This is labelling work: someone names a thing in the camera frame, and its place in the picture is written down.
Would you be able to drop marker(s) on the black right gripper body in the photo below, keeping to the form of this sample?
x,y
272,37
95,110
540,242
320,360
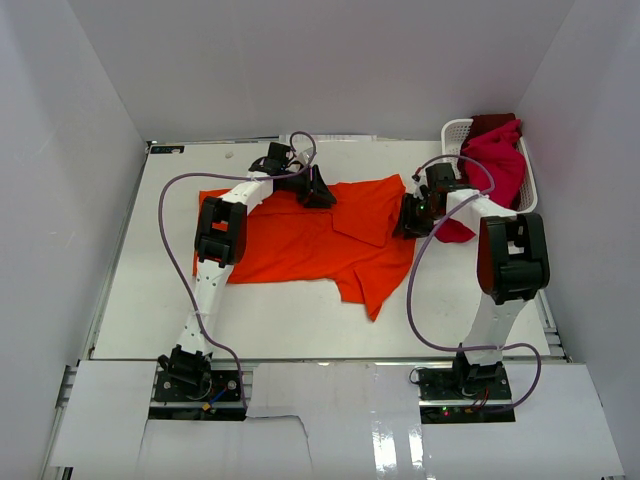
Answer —
x,y
424,210

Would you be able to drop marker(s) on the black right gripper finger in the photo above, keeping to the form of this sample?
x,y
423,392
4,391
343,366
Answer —
x,y
405,214
415,231

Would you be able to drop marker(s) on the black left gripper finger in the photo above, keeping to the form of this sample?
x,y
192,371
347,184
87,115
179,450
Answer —
x,y
318,186
313,201

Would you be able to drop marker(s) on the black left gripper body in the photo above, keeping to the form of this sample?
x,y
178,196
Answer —
x,y
298,184

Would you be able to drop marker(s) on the orange t shirt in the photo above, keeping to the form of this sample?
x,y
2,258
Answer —
x,y
352,243

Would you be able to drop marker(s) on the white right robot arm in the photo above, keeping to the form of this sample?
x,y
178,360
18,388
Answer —
x,y
512,267

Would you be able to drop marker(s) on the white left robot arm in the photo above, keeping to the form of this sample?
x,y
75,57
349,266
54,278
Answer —
x,y
220,244

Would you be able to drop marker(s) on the printed paper strip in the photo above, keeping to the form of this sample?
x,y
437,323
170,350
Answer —
x,y
344,138

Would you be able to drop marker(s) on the white perforated plastic basket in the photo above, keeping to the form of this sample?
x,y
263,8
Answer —
x,y
454,132

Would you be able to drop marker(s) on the crimson red t shirt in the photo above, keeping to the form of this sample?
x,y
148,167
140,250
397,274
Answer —
x,y
496,151

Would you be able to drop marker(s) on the dark maroon t shirt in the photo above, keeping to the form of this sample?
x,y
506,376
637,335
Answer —
x,y
482,124

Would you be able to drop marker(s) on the black label sticker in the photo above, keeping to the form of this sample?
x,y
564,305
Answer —
x,y
170,149

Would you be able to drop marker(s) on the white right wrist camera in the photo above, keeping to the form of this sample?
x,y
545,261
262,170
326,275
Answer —
x,y
418,180

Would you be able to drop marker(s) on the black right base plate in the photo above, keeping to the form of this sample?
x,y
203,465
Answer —
x,y
443,401

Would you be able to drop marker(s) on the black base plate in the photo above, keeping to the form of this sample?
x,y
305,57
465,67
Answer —
x,y
216,400
443,401

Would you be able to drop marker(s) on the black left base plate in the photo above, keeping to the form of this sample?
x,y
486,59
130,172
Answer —
x,y
216,400

